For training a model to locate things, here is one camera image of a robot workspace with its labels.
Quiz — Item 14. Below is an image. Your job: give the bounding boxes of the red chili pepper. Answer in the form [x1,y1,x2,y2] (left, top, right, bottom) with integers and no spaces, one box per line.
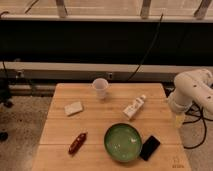
[68,132,87,155]

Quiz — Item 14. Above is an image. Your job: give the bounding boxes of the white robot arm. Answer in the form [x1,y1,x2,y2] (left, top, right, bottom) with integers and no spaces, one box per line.
[167,69,213,128]

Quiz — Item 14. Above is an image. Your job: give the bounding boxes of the white sponge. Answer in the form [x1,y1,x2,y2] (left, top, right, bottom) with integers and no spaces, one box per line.
[64,101,83,116]

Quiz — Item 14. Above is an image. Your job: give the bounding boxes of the black smartphone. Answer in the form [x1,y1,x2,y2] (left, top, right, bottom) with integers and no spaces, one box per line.
[140,135,160,161]

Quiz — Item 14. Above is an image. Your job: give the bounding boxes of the white plastic bottle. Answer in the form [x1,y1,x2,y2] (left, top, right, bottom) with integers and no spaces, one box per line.
[123,95,146,120]

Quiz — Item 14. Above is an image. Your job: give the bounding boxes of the green bowl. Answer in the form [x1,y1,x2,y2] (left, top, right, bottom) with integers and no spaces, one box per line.
[104,123,142,163]

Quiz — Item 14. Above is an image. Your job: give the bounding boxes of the black floor cables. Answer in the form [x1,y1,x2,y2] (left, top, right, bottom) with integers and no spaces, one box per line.
[182,103,213,150]

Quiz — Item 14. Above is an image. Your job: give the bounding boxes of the black hanging cable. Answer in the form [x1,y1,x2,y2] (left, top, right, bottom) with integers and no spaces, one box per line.
[125,13,165,83]

